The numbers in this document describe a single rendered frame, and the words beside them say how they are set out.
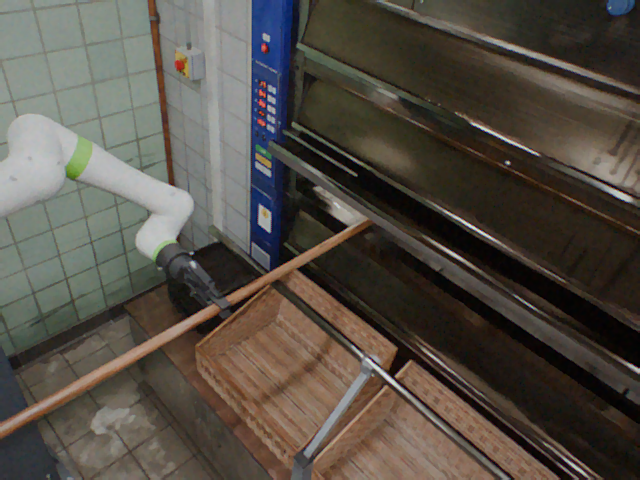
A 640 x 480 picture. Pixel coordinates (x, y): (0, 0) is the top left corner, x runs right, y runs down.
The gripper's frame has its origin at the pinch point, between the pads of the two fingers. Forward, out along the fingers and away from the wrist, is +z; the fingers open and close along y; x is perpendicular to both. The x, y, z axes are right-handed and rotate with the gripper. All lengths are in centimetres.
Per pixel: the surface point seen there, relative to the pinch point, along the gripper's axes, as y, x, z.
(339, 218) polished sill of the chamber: 1, -56, -8
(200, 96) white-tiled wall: -12, -55, -90
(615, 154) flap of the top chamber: -59, -56, 62
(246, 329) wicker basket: 54, -28, -25
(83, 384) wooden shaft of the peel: -0.9, 39.0, 1.3
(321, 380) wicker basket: 60, -38, 9
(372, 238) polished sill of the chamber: 1, -57, 6
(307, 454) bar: 23.4, 1.2, 39.7
